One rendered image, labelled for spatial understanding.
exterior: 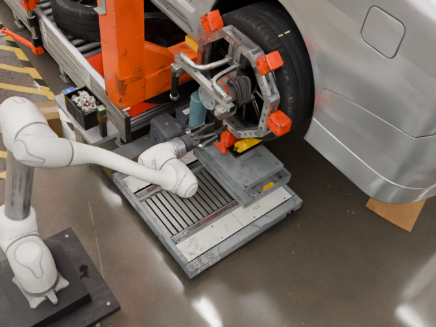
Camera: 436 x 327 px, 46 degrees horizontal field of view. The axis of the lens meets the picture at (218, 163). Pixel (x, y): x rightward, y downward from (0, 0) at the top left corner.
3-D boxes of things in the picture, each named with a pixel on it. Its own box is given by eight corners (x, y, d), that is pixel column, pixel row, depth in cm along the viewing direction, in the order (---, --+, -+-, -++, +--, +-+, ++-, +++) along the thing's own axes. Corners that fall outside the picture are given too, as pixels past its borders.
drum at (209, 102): (247, 100, 255) (251, 79, 244) (213, 117, 245) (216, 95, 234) (229, 84, 261) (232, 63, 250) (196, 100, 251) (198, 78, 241)
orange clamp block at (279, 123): (276, 119, 243) (289, 131, 239) (264, 126, 240) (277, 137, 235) (279, 108, 238) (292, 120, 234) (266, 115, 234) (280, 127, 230)
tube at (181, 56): (232, 64, 240) (235, 46, 232) (199, 78, 232) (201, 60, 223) (209, 44, 248) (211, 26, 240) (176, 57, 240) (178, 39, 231)
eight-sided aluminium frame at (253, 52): (266, 153, 261) (288, 70, 219) (257, 158, 258) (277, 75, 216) (202, 91, 285) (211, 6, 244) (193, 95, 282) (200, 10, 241)
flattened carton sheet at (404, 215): (437, 176, 340) (439, 173, 338) (409, 233, 308) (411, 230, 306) (395, 155, 349) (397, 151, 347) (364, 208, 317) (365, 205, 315)
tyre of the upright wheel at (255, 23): (342, 121, 244) (299, -16, 228) (307, 141, 233) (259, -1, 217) (260, 126, 300) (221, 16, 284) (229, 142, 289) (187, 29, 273)
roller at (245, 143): (277, 134, 283) (279, 127, 279) (237, 156, 270) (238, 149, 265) (270, 128, 286) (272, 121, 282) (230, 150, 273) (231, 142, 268)
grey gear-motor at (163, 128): (218, 146, 327) (224, 107, 301) (163, 175, 308) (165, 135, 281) (201, 129, 336) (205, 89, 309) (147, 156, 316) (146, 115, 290)
